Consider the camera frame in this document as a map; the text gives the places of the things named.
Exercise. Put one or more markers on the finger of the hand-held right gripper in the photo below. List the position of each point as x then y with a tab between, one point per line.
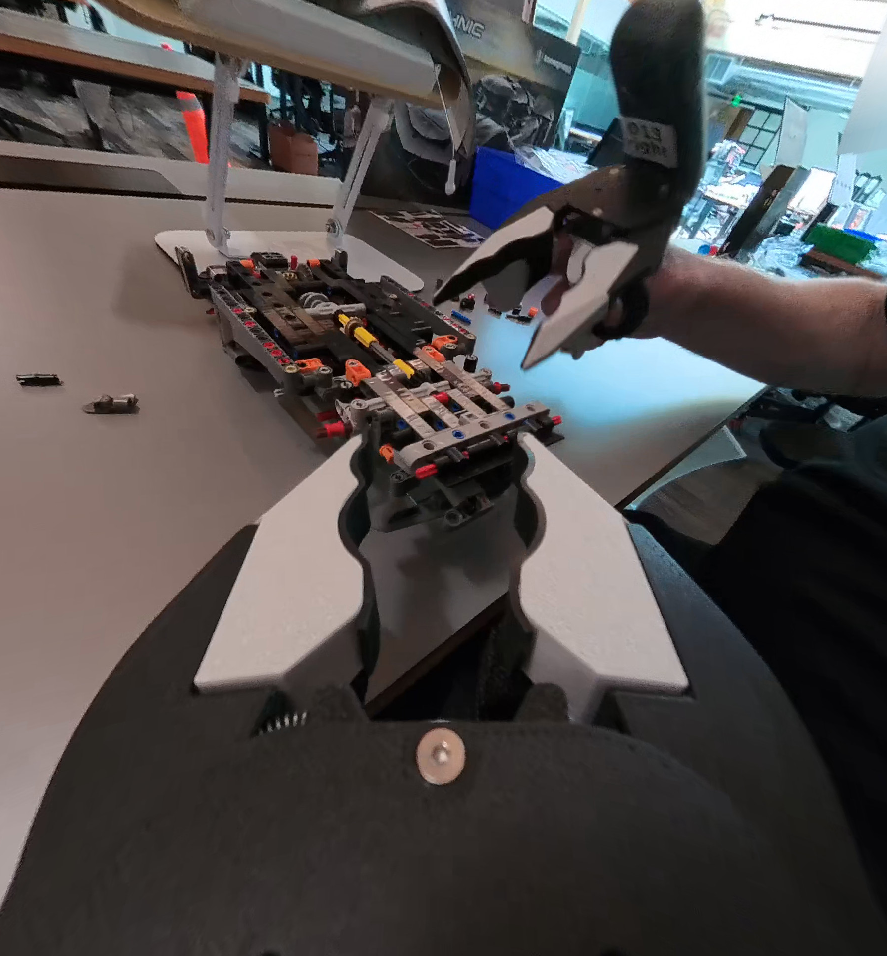
589	291
511	239

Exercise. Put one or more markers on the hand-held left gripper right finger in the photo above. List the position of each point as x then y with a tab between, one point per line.
600	597

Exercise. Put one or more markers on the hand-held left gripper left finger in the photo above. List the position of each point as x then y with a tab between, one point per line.
287	597

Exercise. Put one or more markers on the lego car model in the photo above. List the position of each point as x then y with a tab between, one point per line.
324	321

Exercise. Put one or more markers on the lego instruction booklet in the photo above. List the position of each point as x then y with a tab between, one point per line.
413	11

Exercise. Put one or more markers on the person's right forearm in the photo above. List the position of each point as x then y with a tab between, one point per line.
787	328

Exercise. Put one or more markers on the lego set box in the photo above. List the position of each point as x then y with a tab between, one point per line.
533	75

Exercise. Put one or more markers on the grey curved lego piece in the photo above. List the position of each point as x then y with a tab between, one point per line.
111	404

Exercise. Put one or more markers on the person's right hand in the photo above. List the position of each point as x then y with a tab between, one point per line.
667	295

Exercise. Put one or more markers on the blue plastic bin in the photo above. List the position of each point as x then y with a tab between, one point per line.
503	190

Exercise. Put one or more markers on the sticker sheet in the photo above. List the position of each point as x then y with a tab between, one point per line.
432	228

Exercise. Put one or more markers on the green plastic bin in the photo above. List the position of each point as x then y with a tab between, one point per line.
843	243

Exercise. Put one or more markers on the white book stand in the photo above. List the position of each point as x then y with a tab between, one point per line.
218	164

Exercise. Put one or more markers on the orange traffic cone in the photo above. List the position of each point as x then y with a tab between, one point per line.
195	127

